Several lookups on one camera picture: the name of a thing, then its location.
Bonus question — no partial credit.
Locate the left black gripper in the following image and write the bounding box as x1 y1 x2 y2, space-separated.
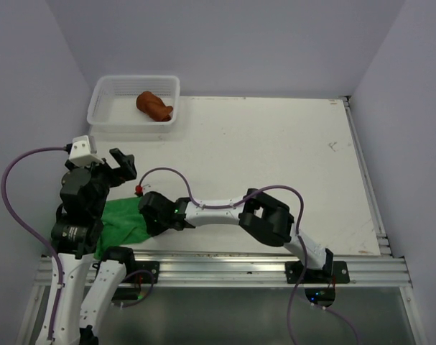
79 147 136 216

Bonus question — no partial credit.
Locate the green towel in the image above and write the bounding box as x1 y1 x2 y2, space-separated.
94 197 151 259

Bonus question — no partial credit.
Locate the brown towel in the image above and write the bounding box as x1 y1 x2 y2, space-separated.
136 91 173 122

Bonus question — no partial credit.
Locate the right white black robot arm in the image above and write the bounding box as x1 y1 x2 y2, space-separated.
138 188 334 282

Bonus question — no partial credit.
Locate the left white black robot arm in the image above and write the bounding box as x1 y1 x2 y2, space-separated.
36 144 137 344

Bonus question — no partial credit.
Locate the white plastic basket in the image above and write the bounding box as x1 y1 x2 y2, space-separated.
87 75 180 134

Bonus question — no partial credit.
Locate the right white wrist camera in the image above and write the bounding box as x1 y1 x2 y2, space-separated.
134 185 151 198

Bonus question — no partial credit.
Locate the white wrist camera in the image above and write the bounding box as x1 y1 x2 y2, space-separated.
134 185 151 198
69 135 102 167

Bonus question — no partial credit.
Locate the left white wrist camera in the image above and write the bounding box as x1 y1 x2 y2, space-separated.
69 135 102 167

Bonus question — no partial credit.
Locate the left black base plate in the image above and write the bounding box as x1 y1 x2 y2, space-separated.
129 261 160 285

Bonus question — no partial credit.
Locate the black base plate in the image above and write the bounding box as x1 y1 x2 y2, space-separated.
129 261 160 285
284 261 351 284

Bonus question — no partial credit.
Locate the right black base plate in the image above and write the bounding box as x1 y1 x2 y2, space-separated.
284 261 351 284

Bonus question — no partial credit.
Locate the aluminium mounting rail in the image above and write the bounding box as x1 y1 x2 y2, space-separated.
32 253 412 288

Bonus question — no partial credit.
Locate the right side aluminium rail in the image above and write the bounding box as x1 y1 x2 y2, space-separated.
341 96 393 257

